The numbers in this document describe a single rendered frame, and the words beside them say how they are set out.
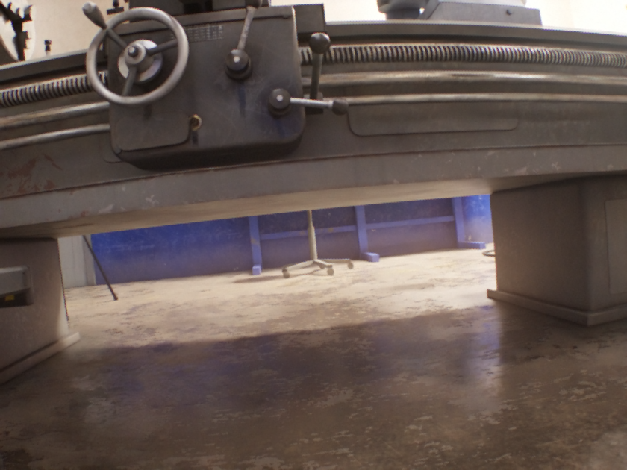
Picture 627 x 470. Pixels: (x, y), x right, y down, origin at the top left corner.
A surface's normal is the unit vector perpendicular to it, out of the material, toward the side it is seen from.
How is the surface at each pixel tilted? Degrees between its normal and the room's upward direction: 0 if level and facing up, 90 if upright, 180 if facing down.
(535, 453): 0
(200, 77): 90
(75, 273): 90
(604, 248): 90
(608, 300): 90
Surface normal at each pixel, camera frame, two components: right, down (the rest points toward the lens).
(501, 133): 0.08, 0.03
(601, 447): -0.10, -0.99
